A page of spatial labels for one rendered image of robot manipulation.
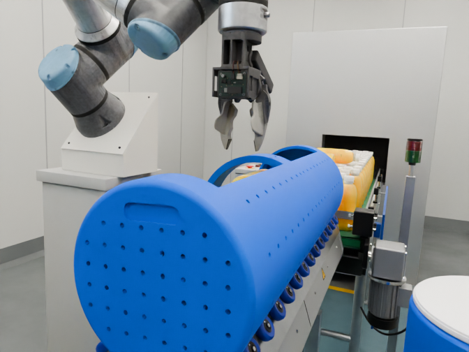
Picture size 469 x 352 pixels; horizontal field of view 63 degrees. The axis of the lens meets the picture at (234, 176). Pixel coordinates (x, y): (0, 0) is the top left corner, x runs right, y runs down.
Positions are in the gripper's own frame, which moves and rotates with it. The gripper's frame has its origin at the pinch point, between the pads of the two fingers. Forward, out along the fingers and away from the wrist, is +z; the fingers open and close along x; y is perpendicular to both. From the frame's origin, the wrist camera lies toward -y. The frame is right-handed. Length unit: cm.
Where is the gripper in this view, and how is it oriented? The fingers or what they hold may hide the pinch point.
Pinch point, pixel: (243, 144)
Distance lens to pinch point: 76.2
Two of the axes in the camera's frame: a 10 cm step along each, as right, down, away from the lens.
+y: -3.9, 1.3, -9.1
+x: 9.2, 0.9, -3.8
